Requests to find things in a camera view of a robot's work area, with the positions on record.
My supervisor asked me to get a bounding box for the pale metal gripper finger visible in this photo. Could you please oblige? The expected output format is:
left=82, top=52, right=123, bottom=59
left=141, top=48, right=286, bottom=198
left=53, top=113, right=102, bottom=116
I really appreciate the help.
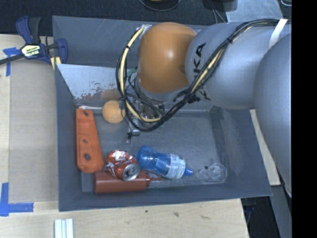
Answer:
left=126, top=122, right=141, bottom=140

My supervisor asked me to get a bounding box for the orange ball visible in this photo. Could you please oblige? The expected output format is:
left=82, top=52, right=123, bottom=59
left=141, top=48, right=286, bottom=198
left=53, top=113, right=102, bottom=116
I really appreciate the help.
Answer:
left=102, top=100, right=126, bottom=124

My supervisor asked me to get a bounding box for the crushed red drink can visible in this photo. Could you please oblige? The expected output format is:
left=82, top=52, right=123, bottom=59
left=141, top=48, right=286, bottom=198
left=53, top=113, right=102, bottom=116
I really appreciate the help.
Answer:
left=106, top=149, right=141, bottom=182

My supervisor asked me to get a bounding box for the grey metal bin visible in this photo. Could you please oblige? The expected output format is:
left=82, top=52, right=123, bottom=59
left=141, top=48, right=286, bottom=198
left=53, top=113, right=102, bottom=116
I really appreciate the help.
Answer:
left=52, top=15, right=273, bottom=212

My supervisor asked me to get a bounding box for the blue clear plastic bottle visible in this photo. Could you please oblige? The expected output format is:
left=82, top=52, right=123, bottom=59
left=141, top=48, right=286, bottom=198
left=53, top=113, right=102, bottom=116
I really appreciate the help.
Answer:
left=136, top=145, right=195, bottom=180

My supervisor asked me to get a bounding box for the red-brown flat block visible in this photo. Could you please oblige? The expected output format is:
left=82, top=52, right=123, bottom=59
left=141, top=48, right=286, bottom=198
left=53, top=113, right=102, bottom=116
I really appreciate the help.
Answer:
left=75, top=108, right=105, bottom=174

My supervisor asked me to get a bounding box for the red-brown squeeze bottle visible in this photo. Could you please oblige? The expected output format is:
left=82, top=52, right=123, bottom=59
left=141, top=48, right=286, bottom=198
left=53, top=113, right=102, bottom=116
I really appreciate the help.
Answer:
left=93, top=170, right=163, bottom=194

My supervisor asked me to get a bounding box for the clear glass cup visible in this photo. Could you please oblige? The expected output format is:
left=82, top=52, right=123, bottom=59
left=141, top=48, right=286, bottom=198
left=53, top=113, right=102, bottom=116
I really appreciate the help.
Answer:
left=198, top=162, right=228, bottom=183

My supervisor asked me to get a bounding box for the pale wood flat board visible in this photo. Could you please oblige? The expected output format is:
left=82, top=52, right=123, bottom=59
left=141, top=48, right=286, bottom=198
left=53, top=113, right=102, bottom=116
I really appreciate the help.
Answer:
left=8, top=60, right=60, bottom=204

